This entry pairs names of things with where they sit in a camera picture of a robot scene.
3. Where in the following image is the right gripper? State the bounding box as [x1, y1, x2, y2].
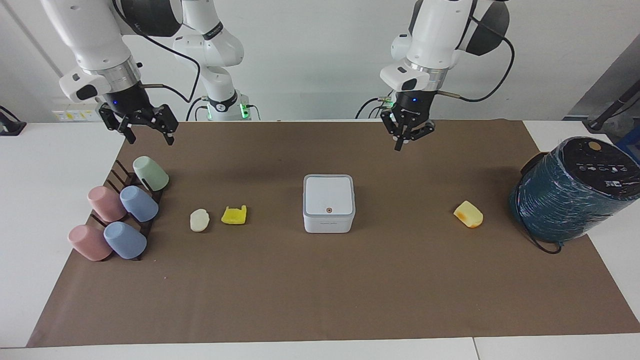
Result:
[98, 81, 180, 147]

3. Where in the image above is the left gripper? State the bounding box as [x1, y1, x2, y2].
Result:
[380, 91, 437, 152]

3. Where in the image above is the yellow orange trash piece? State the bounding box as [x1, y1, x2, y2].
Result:
[453, 200, 485, 229]

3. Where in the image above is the white square bin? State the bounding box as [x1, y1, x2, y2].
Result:
[302, 174, 357, 234]

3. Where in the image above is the cream trash piece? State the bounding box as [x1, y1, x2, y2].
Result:
[189, 208, 210, 233]

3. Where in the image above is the yellow crumpled trash piece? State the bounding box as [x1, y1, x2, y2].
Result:
[221, 204, 248, 226]

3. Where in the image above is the green plastic cup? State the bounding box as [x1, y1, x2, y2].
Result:
[132, 155, 170, 193]

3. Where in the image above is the dark wooden cup rack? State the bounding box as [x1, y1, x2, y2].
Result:
[89, 158, 169, 262]

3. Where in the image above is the white power strip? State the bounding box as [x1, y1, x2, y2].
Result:
[52, 108, 101, 123]

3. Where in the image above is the blue plastic cup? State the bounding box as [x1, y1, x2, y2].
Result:
[103, 221, 148, 260]
[119, 185, 160, 223]

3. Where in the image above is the pink plastic cup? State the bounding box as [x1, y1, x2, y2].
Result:
[87, 185, 128, 223]
[67, 224, 113, 262]

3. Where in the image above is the black stand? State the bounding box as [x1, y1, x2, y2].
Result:
[0, 105, 27, 136]
[582, 79, 640, 132]

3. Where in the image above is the blue wrapped cylinder device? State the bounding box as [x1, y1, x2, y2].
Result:
[508, 136, 640, 245]

